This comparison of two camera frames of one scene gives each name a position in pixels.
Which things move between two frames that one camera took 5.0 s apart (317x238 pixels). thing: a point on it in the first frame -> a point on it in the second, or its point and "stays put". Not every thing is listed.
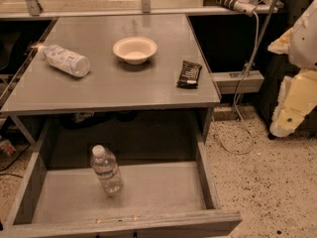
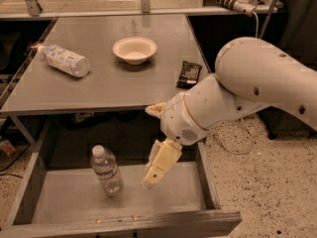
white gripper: [304, 45] -> [178, 119]
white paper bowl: [135, 50] stays put
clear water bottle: [107, 169] stays put
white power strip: [241, 4] stays put
